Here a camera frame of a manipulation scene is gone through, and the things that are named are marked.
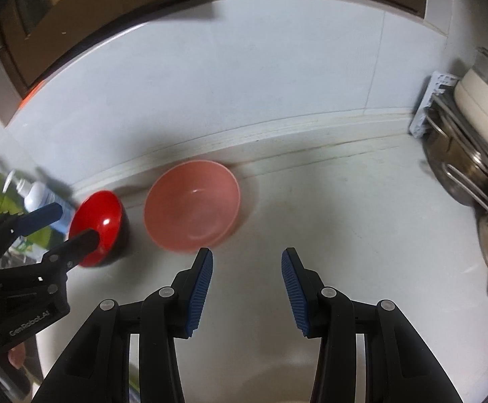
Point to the pink bowl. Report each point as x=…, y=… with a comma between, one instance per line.
x=191, y=205

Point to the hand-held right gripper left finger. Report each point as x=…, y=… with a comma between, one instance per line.
x=199, y=289

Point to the stainless steel pots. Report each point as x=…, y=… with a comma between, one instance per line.
x=458, y=134

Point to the white dish rack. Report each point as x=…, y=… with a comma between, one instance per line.
x=430, y=100

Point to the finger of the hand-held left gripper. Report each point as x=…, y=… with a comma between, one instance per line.
x=78, y=245
x=42, y=216

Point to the person's left hand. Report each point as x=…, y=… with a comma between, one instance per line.
x=16, y=354

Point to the red bowl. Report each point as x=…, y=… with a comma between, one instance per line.
x=101, y=214

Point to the white blue spray bottle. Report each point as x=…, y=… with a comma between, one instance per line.
x=42, y=195

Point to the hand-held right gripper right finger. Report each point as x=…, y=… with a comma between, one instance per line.
x=296, y=291

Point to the cream cooking pot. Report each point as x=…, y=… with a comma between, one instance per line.
x=479, y=105

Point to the wide steel pot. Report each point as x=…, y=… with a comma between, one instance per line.
x=453, y=168

